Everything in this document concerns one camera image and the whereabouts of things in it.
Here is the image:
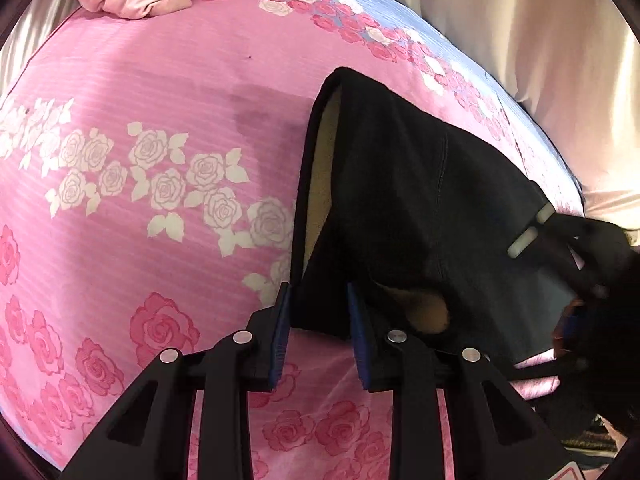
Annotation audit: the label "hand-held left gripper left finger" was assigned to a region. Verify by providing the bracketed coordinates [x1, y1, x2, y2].
[60, 282, 293, 480]

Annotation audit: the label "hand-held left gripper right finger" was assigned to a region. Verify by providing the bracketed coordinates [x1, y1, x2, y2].
[346, 282, 583, 480]

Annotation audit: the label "black pants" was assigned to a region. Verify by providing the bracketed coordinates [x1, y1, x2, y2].
[292, 66, 586, 376]

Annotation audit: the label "cream curtain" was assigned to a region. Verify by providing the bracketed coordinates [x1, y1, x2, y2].
[350, 0, 640, 241]

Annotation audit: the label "pink rose bedsheet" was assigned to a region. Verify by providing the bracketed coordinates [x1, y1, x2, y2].
[0, 0, 621, 480]

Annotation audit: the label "silver satin cloth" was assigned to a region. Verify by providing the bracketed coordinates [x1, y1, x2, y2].
[0, 0, 81, 101]

